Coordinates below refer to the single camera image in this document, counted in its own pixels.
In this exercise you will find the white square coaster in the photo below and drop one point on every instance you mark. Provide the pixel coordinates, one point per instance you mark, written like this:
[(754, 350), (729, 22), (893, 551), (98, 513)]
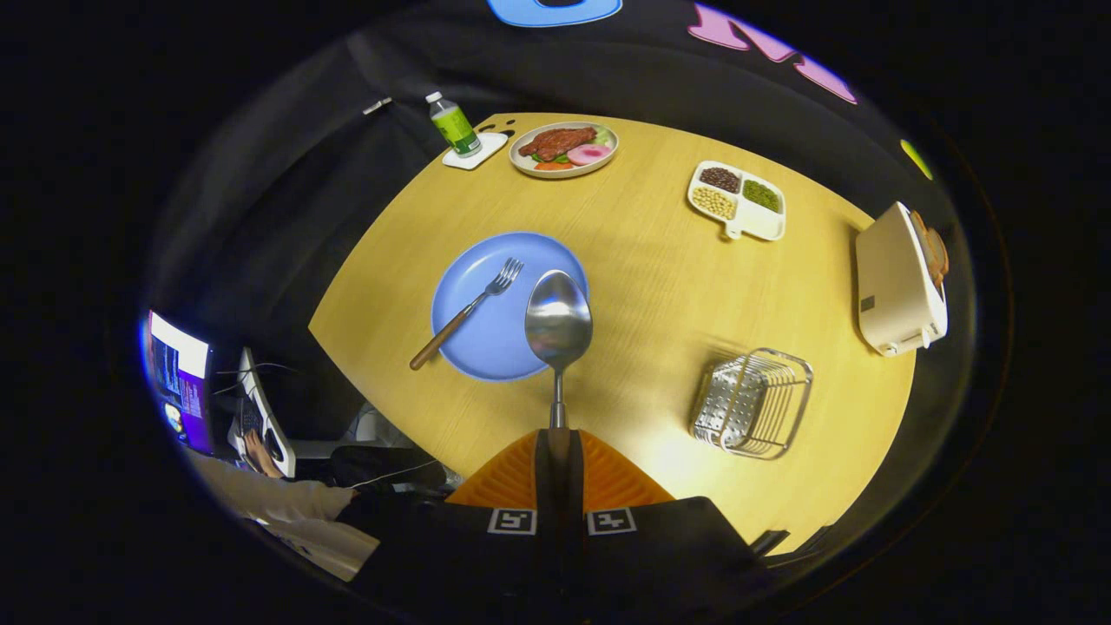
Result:
[(490, 148)]

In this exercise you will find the blue round plate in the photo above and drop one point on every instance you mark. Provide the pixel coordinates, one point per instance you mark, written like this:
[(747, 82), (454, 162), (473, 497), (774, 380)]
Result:
[(495, 347)]

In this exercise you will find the white toaster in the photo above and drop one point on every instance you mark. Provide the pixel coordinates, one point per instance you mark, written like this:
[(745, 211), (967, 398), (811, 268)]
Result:
[(894, 286)]

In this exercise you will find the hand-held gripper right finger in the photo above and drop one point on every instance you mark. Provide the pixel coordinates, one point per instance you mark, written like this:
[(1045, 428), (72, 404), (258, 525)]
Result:
[(573, 555)]

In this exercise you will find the white clip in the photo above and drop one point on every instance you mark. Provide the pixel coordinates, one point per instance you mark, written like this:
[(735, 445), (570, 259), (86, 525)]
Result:
[(377, 106)]

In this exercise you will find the white divided dish of beans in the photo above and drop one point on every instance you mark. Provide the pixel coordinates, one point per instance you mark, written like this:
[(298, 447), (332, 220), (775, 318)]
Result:
[(764, 224)]

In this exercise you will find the green label plastic bottle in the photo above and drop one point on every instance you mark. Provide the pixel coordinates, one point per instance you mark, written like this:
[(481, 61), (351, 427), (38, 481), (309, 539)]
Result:
[(456, 130)]

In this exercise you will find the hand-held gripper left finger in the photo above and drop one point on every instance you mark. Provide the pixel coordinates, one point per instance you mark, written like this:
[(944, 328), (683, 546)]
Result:
[(545, 555)]

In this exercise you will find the toasted bread slice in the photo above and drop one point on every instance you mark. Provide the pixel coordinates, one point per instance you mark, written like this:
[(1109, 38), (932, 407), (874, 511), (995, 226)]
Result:
[(935, 252)]

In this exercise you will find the computer monitor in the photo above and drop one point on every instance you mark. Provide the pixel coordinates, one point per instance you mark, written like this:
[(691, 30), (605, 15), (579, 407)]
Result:
[(178, 382)]

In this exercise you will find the plate of meat and vegetables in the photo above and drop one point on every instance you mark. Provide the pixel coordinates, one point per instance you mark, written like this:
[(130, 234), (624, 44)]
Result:
[(560, 148)]

